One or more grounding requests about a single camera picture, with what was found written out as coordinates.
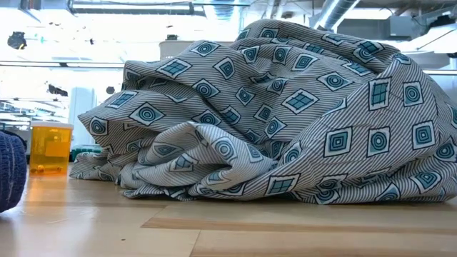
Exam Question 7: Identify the grey patterned cloth gown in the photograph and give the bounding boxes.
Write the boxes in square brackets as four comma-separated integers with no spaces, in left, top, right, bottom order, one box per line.
[69,19,457,206]

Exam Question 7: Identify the amber pill bottle white cap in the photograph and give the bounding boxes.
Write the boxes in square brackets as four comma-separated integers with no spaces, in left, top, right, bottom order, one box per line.
[29,121,74,177]

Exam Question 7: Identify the dark blue knitted fabric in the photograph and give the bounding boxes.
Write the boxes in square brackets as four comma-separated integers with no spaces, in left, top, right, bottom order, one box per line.
[0,130,29,214]

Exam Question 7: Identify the teal first aid kit box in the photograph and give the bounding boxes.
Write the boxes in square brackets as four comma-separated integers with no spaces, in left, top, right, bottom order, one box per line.
[70,143,103,162]

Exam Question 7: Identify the silver ceiling duct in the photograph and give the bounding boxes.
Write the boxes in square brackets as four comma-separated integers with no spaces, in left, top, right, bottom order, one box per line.
[309,0,362,32]

